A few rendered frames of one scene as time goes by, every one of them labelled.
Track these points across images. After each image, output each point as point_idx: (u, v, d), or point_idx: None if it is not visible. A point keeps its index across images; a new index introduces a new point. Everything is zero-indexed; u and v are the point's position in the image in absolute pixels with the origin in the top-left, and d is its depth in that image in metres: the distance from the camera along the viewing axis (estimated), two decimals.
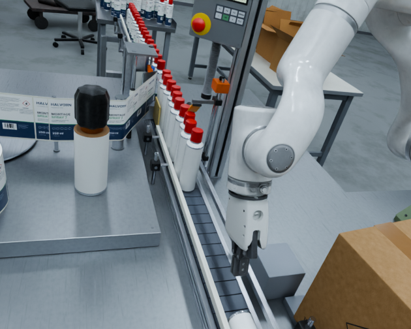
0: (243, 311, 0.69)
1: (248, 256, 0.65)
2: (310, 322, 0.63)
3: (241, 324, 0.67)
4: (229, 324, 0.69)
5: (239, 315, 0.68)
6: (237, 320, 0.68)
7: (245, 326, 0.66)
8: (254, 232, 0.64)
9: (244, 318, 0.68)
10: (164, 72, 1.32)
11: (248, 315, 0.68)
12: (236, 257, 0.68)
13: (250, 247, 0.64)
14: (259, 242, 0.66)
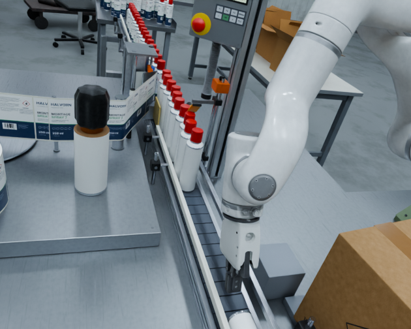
0: (243, 311, 0.69)
1: (241, 275, 0.68)
2: (310, 322, 0.63)
3: (241, 324, 0.67)
4: (229, 324, 0.69)
5: (239, 315, 0.68)
6: (237, 320, 0.68)
7: (245, 326, 0.66)
8: (246, 252, 0.67)
9: (244, 318, 0.68)
10: (164, 72, 1.32)
11: (248, 315, 0.68)
12: (229, 275, 0.71)
13: (243, 266, 0.67)
14: (251, 262, 0.69)
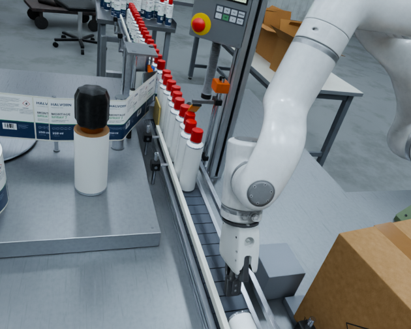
0: (243, 311, 0.69)
1: (240, 279, 0.68)
2: (310, 322, 0.63)
3: (241, 324, 0.67)
4: (229, 324, 0.69)
5: (239, 315, 0.68)
6: (237, 320, 0.68)
7: (245, 326, 0.66)
8: (245, 257, 0.67)
9: (244, 318, 0.68)
10: (164, 72, 1.32)
11: (248, 315, 0.68)
12: (229, 279, 0.72)
13: (242, 271, 0.68)
14: (250, 266, 0.70)
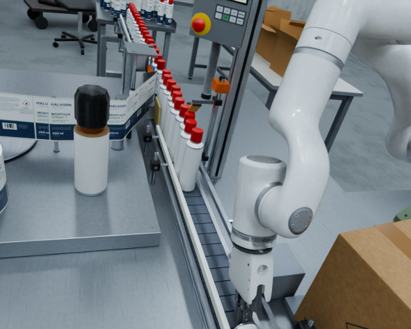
0: (247, 323, 0.67)
1: (252, 309, 0.64)
2: (310, 322, 0.63)
3: None
4: None
5: (244, 327, 0.66)
6: None
7: None
8: (258, 286, 0.63)
9: None
10: (164, 72, 1.32)
11: (252, 327, 0.67)
12: (240, 307, 0.67)
13: (254, 300, 0.63)
14: (263, 294, 0.65)
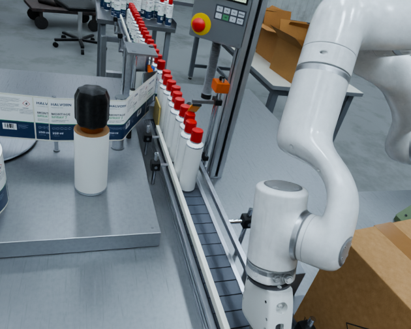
0: None
1: None
2: (310, 322, 0.63)
3: None
4: None
5: None
6: None
7: None
8: (276, 325, 0.57)
9: None
10: (164, 72, 1.32)
11: None
12: None
13: None
14: None
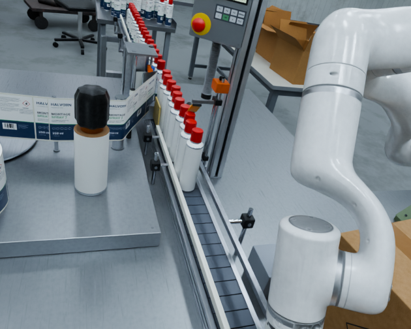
0: None
1: None
2: None
3: None
4: None
5: None
6: None
7: None
8: None
9: None
10: (164, 72, 1.32)
11: None
12: None
13: None
14: None
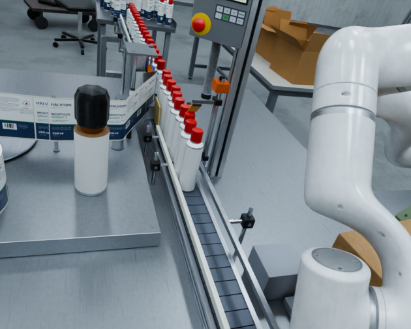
0: None
1: None
2: None
3: None
4: None
5: None
6: None
7: None
8: None
9: None
10: (164, 72, 1.32)
11: None
12: None
13: None
14: None
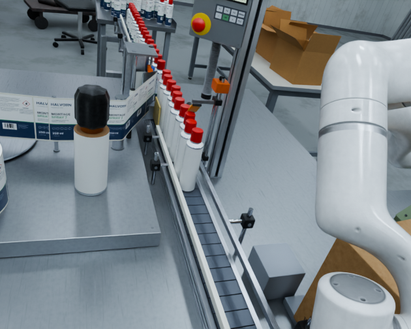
0: None
1: None
2: (310, 322, 0.63)
3: None
4: None
5: None
6: None
7: None
8: None
9: None
10: (164, 72, 1.32)
11: None
12: None
13: None
14: None
